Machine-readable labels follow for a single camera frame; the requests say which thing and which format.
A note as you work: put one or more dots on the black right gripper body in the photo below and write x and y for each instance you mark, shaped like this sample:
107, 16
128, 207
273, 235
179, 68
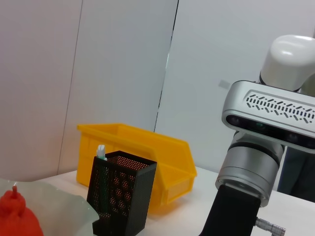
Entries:
231, 214

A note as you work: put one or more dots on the green pen white cap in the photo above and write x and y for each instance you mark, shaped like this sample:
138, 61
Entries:
101, 155

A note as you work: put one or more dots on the red knitted toy orange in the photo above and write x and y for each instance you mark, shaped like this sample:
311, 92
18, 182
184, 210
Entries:
17, 216

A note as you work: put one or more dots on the black mesh pen holder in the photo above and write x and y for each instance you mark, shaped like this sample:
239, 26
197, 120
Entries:
137, 191

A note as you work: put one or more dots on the clear glass fruit plate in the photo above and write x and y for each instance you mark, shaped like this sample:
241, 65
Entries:
69, 211

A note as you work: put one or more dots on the yellow plastic storage bin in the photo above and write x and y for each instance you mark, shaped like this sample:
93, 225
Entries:
172, 157

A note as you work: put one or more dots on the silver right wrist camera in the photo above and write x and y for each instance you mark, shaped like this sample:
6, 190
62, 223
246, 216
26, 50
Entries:
270, 115

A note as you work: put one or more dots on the grey wall sticker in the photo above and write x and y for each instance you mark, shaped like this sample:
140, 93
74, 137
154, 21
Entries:
224, 84

